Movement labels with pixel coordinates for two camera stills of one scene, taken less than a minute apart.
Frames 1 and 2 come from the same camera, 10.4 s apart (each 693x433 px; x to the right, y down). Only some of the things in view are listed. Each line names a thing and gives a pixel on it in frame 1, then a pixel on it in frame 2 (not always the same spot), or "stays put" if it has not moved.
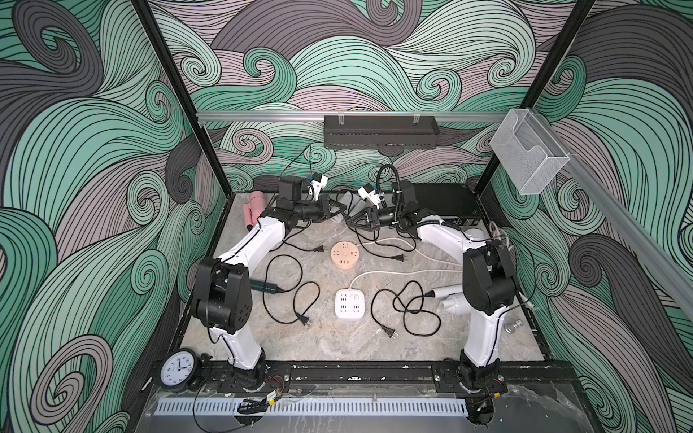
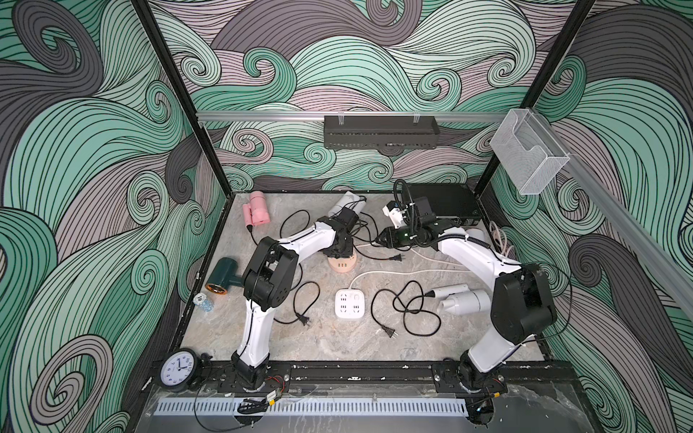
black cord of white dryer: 355,230 -> 399,257
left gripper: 323,212 -> 348,250
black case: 447,198 stays put
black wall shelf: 380,132 stays put
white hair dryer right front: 454,303 stays put
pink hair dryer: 253,210 stays put
